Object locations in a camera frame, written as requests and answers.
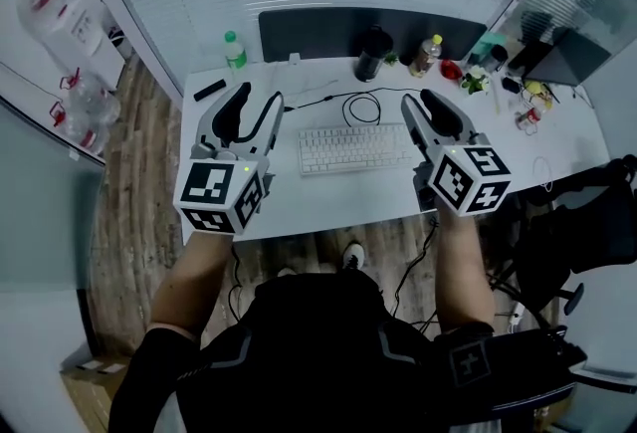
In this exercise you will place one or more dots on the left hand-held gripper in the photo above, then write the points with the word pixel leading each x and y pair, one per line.
pixel 214 192

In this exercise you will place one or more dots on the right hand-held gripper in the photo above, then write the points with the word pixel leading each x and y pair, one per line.
pixel 468 177

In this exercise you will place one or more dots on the person's right forearm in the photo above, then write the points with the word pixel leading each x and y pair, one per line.
pixel 465 272

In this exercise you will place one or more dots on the person's left forearm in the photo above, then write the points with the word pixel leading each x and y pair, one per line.
pixel 191 286

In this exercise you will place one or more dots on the small black bar device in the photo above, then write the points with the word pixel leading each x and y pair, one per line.
pixel 209 90

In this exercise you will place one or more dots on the small red object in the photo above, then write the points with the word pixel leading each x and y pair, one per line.
pixel 451 70

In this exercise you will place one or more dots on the small white flower plant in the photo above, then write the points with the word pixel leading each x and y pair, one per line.
pixel 475 80

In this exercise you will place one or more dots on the yellow-capped tea bottle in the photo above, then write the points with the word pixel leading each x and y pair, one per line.
pixel 425 58

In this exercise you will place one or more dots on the green-capped water bottle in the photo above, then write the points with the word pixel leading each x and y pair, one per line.
pixel 235 55

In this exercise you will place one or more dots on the small green plant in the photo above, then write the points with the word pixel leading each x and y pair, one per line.
pixel 391 59

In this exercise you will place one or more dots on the white charger plug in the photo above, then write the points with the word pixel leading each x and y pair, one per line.
pixel 295 58

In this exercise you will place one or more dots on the white keyboard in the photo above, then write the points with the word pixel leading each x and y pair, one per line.
pixel 353 150

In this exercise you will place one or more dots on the small black desk gadget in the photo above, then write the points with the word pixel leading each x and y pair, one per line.
pixel 510 84

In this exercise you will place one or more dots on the black tumbler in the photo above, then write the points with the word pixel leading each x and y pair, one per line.
pixel 373 58

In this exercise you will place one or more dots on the black cup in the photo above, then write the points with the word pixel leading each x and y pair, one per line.
pixel 496 59

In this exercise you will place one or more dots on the teal box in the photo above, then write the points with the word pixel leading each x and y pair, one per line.
pixel 483 43

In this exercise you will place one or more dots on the yellow desk clutter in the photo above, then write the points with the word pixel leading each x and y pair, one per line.
pixel 537 92

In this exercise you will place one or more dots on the black monitor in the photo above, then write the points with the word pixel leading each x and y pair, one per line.
pixel 567 58

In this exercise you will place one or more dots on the person's right shoe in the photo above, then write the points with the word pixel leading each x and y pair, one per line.
pixel 353 256

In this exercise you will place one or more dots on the person's shoe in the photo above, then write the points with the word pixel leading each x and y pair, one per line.
pixel 353 256
pixel 286 272

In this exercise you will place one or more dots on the person's left shoe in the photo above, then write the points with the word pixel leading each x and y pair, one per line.
pixel 286 272

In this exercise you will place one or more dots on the white waste bin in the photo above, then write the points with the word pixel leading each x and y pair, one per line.
pixel 117 37

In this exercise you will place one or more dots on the black office chair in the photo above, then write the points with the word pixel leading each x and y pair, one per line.
pixel 587 232

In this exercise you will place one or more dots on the white water dispenser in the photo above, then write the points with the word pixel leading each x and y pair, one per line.
pixel 74 28

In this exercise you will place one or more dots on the person's black clothing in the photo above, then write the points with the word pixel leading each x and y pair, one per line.
pixel 298 351

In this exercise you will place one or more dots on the brown cardboard box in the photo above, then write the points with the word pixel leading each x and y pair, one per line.
pixel 89 396

